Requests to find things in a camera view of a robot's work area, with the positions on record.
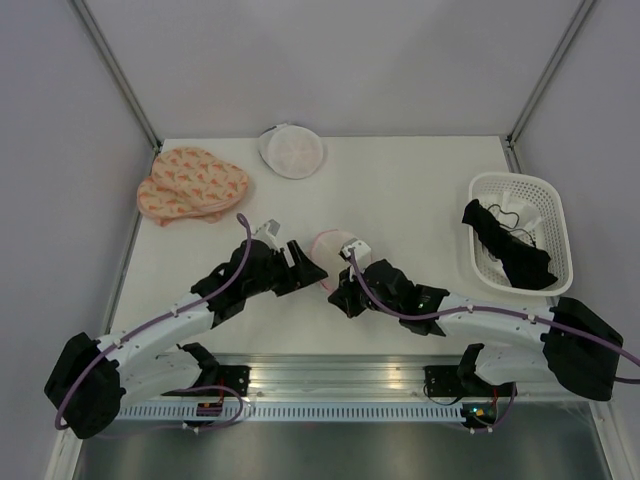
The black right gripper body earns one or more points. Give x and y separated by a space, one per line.
345 280

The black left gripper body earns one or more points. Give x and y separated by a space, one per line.
279 277

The pink-trimmed mesh laundry bag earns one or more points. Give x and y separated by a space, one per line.
326 253

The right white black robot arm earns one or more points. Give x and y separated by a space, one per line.
567 343

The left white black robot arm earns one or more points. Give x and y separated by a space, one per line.
94 378

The white mesh laundry bag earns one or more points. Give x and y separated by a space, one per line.
291 151

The orange floral patterned bra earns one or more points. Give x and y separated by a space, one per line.
190 183

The black garment in basket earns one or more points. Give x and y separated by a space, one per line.
526 267

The white garment in basket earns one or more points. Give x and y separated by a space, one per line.
516 215

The white perforated plastic basket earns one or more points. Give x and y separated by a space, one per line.
552 236

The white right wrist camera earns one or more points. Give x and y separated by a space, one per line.
356 249

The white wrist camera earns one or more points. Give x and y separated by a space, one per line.
356 249
268 234

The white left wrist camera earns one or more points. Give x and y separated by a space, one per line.
268 234

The aluminium mounting rail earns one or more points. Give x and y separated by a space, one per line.
365 378

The white slotted cable duct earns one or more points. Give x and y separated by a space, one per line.
158 410

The right aluminium frame post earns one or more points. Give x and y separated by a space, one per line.
578 20

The aluminium frame post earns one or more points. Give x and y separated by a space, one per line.
578 20
104 51

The left aluminium frame post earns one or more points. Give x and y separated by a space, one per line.
104 51

